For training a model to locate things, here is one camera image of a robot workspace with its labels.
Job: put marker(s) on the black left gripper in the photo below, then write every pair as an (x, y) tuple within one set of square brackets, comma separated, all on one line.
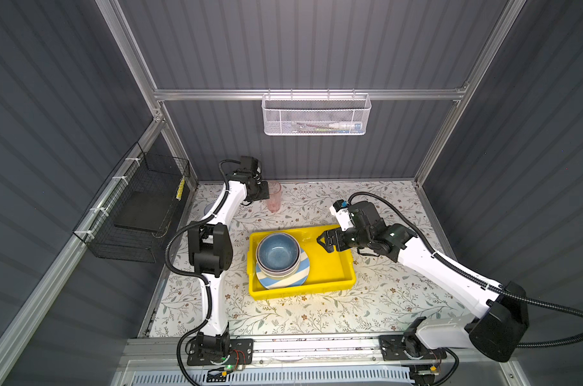
[(263, 191)]

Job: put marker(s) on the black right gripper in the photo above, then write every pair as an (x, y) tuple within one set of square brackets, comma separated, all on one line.
[(327, 236)]

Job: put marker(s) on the yellow plastic bin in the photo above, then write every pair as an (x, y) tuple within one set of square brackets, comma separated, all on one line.
[(328, 271)]

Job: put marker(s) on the pink plastic cup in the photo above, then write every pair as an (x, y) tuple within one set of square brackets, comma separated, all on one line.
[(275, 196)]

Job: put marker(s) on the blue glazed ceramic bowl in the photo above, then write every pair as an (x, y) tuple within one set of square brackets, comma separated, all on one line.
[(278, 251)]

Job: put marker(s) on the pink ceramic bowl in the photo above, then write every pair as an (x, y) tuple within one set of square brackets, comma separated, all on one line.
[(281, 270)]

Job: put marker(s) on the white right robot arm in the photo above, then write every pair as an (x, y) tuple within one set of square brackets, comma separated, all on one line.
[(493, 325)]

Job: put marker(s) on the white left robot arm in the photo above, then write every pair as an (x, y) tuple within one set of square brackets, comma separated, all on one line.
[(210, 249)]

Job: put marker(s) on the pen in white basket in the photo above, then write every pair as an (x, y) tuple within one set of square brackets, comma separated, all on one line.
[(337, 127)]

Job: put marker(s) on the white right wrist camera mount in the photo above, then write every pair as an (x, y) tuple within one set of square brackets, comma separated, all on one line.
[(340, 210)]

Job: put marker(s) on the white wire mesh basket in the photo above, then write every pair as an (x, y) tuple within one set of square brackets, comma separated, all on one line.
[(281, 111)]

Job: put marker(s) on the black wire wall basket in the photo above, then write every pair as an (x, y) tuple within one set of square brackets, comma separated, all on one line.
[(139, 210)]

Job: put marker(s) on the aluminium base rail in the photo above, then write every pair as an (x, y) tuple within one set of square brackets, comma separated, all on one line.
[(268, 351)]

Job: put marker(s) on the white vented cable duct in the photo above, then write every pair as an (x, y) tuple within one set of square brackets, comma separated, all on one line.
[(336, 375)]

